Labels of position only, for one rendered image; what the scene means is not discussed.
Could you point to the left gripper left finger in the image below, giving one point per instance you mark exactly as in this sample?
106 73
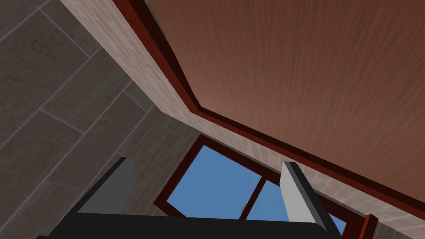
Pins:
109 189

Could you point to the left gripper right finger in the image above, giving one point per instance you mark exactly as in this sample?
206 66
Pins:
300 196

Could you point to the red-brown framed window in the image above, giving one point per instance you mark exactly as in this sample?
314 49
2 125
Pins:
219 189

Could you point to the brown wooden door leaf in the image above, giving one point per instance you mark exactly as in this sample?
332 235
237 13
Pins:
298 66

